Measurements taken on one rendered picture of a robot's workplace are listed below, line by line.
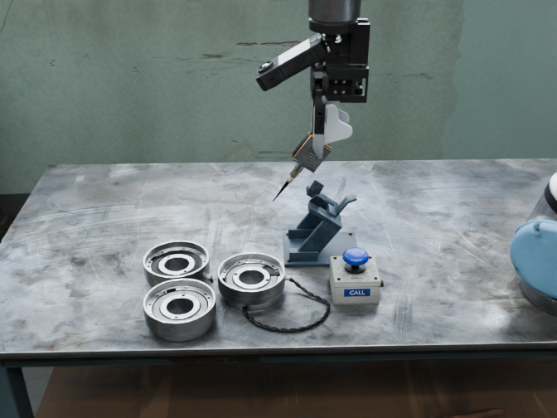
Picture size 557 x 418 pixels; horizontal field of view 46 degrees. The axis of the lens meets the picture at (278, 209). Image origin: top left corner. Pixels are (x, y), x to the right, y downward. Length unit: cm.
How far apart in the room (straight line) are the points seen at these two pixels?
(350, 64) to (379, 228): 36
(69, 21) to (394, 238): 173
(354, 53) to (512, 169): 62
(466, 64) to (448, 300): 172
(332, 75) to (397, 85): 168
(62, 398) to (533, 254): 84
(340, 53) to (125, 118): 179
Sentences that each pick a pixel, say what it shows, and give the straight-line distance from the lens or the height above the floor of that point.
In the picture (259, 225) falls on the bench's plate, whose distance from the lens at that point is 121.
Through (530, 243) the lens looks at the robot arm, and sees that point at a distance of 88.
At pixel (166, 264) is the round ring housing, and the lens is 108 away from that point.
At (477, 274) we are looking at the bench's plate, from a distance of 113.
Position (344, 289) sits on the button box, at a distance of 100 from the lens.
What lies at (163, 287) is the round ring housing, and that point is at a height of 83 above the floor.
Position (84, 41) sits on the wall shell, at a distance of 262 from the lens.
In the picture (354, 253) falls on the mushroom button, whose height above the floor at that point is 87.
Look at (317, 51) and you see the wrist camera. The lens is 98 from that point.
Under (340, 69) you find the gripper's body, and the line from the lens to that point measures 97.
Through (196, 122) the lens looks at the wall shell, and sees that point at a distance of 265.
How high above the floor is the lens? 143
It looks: 30 degrees down
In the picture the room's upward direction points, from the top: straight up
